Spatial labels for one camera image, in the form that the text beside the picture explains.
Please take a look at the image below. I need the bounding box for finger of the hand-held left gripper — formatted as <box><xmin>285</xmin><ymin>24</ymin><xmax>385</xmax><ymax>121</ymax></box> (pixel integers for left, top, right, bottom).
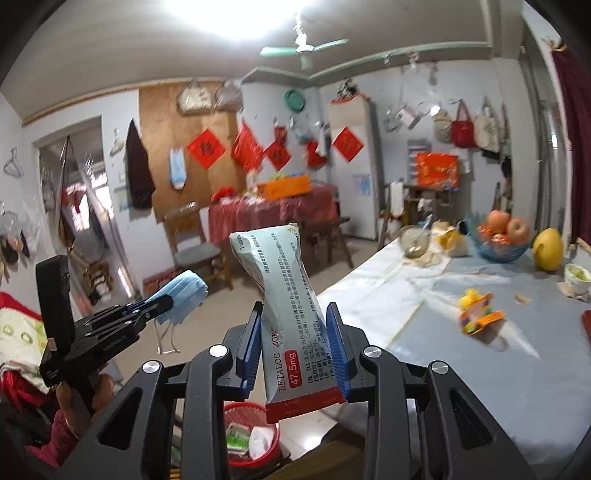
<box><xmin>74</xmin><ymin>294</ymin><xmax>174</xmax><ymax>326</ymax></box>
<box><xmin>65</xmin><ymin>314</ymin><xmax>160</xmax><ymax>365</ymax></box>

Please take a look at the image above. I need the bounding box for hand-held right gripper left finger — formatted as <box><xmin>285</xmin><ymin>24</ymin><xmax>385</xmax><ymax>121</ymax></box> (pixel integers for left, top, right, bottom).
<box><xmin>60</xmin><ymin>302</ymin><xmax>265</xmax><ymax>480</ymax></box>

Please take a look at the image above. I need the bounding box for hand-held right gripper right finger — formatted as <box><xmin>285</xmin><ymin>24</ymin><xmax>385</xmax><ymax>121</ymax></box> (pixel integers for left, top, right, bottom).
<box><xmin>325</xmin><ymin>302</ymin><xmax>536</xmax><ymax>480</ymax></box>

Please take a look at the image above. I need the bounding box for blue face mask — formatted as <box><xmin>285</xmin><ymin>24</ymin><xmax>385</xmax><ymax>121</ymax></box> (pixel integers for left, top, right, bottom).
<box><xmin>147</xmin><ymin>271</ymin><xmax>209</xmax><ymax>356</ymax></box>

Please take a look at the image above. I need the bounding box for white medicine box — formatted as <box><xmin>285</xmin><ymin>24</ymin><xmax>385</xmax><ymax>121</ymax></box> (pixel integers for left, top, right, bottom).
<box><xmin>228</xmin><ymin>222</ymin><xmax>348</xmax><ymax>424</ymax></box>

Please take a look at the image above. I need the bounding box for red plastic mesh basket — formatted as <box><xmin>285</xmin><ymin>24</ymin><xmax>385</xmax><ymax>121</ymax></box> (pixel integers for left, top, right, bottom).
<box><xmin>223</xmin><ymin>401</ymin><xmax>281</xmax><ymax>474</ymax></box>

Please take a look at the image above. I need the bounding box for person's left forearm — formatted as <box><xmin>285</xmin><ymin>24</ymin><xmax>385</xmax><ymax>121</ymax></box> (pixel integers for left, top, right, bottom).
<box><xmin>30</xmin><ymin>408</ymin><xmax>81</xmax><ymax>469</ymax></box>

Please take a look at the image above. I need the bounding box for person's left hand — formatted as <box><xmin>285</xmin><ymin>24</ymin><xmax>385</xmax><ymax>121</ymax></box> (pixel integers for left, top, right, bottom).
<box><xmin>58</xmin><ymin>373</ymin><xmax>115</xmax><ymax>437</ymax></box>

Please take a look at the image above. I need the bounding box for floral printed blanket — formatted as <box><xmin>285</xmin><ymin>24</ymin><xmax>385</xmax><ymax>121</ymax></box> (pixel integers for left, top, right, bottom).
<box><xmin>0</xmin><ymin>293</ymin><xmax>49</xmax><ymax>393</ymax></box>

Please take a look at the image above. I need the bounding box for small wooden stool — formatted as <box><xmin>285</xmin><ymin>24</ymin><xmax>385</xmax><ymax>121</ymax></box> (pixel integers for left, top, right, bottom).
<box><xmin>83</xmin><ymin>261</ymin><xmax>114</xmax><ymax>305</ymax></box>

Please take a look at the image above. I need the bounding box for wooden chair with grey seat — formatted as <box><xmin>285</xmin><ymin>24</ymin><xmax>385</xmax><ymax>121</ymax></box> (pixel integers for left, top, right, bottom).
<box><xmin>164</xmin><ymin>202</ymin><xmax>228</xmax><ymax>291</ymax></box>

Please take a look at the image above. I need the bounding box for green and white carton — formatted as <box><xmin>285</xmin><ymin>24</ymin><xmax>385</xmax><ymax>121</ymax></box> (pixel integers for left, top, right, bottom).
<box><xmin>225</xmin><ymin>424</ymin><xmax>252</xmax><ymax>455</ymax></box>

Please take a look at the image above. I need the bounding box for white crumpled tissue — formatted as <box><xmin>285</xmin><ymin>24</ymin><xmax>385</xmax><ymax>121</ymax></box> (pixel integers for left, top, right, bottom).
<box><xmin>249</xmin><ymin>425</ymin><xmax>275</xmax><ymax>460</ymax></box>

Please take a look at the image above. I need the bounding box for white tablecloth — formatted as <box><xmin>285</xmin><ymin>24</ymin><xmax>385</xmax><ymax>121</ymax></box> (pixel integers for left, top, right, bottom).
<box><xmin>318</xmin><ymin>226</ymin><xmax>591</xmax><ymax>467</ymax></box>

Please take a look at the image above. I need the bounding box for table with red tablecloth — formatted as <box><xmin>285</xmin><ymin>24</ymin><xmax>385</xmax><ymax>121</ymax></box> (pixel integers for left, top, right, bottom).
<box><xmin>209</xmin><ymin>187</ymin><xmax>340</xmax><ymax>247</ymax></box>

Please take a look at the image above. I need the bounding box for dark wooden bench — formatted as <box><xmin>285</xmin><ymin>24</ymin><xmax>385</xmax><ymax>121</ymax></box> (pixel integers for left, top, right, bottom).
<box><xmin>305</xmin><ymin>217</ymin><xmax>354</xmax><ymax>268</ymax></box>

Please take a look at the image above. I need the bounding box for glass bowl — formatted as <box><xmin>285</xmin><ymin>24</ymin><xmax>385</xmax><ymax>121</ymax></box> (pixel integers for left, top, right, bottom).
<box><xmin>399</xmin><ymin>220</ymin><xmax>432</xmax><ymax>258</ymax></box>

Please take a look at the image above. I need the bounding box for dark hanging coat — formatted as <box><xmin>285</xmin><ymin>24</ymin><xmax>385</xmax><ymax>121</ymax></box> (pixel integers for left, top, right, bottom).
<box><xmin>126</xmin><ymin>119</ymin><xmax>156</xmax><ymax>208</ymax></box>

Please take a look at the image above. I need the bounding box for blue hanging packet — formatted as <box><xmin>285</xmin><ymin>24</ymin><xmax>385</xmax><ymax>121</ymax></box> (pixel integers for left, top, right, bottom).
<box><xmin>168</xmin><ymin>148</ymin><xmax>188</xmax><ymax>190</ymax></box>

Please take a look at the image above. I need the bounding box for colourful toy on table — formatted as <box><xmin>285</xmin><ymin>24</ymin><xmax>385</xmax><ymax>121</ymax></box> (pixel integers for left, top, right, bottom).
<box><xmin>457</xmin><ymin>290</ymin><xmax>506</xmax><ymax>337</ymax></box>

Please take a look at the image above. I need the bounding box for clear bag with yellow food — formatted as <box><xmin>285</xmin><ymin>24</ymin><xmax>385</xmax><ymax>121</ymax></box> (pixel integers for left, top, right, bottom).
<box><xmin>431</xmin><ymin>220</ymin><xmax>469</xmax><ymax>258</ymax></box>

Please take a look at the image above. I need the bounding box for red diamond paper poster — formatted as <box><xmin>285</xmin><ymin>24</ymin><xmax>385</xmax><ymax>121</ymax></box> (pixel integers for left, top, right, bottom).
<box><xmin>263</xmin><ymin>141</ymin><xmax>291</xmax><ymax>171</ymax></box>
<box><xmin>187</xmin><ymin>129</ymin><xmax>227</xmax><ymax>169</ymax></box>
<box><xmin>332</xmin><ymin>128</ymin><xmax>365</xmax><ymax>163</ymax></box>

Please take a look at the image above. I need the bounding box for red plastic bag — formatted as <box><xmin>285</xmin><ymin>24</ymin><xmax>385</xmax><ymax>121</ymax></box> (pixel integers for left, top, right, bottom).
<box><xmin>231</xmin><ymin>120</ymin><xmax>265</xmax><ymax>172</ymax></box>

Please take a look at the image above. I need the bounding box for wooden storage shelf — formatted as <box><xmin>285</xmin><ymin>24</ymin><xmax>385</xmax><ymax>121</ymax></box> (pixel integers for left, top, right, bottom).
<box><xmin>406</xmin><ymin>138</ymin><xmax>462</xmax><ymax>217</ymax></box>

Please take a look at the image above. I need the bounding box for blue fruit bowl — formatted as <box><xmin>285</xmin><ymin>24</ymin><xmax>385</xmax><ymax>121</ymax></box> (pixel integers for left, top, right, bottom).
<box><xmin>468</xmin><ymin>225</ymin><xmax>532</xmax><ymax>264</ymax></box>

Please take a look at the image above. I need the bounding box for apple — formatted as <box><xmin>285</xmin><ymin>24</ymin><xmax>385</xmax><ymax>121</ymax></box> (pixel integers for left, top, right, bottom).
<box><xmin>507</xmin><ymin>218</ymin><xmax>532</xmax><ymax>245</ymax></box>
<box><xmin>487</xmin><ymin>210</ymin><xmax>511</xmax><ymax>235</ymax></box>

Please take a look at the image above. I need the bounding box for clear hanging plastic bag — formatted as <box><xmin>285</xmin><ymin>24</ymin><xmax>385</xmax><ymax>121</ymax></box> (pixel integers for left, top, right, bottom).
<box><xmin>213</xmin><ymin>79</ymin><xmax>244</xmax><ymax>113</ymax></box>
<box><xmin>177</xmin><ymin>80</ymin><xmax>214</xmax><ymax>116</ymax></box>

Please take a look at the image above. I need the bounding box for yellow pomelo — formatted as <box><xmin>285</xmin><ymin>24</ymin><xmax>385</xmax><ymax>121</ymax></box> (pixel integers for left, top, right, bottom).
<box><xmin>532</xmin><ymin>227</ymin><xmax>564</xmax><ymax>272</ymax></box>

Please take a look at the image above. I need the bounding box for small beige tote bag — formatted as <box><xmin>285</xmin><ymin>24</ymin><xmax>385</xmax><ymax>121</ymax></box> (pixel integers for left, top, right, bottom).
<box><xmin>433</xmin><ymin>108</ymin><xmax>453</xmax><ymax>144</ymax></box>

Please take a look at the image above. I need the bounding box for white cup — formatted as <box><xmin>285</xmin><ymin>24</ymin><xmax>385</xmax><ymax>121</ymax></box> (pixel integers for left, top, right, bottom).
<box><xmin>564</xmin><ymin>263</ymin><xmax>591</xmax><ymax>296</ymax></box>

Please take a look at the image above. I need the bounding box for red tote bag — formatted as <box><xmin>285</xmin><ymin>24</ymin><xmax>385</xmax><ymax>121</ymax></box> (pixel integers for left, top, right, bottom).
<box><xmin>450</xmin><ymin>100</ymin><xmax>476</xmax><ymax>148</ymax></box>

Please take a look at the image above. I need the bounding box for green ceiling fan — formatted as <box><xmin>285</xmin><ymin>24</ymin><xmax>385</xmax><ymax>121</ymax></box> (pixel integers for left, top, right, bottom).
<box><xmin>259</xmin><ymin>11</ymin><xmax>349</xmax><ymax>70</ymax></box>

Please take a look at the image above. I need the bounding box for dark red curtain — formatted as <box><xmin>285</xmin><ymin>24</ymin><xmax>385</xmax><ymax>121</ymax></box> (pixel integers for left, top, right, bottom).
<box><xmin>551</xmin><ymin>46</ymin><xmax>591</xmax><ymax>250</ymax></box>

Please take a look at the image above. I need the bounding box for wire clothes hanger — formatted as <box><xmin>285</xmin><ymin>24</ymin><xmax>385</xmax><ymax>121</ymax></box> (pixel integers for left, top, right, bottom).
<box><xmin>4</xmin><ymin>147</ymin><xmax>25</xmax><ymax>178</ymax></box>

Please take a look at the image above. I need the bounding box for wooden wall board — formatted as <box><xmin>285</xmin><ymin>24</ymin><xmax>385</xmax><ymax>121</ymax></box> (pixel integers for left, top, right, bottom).
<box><xmin>139</xmin><ymin>80</ymin><xmax>243</xmax><ymax>222</ymax></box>

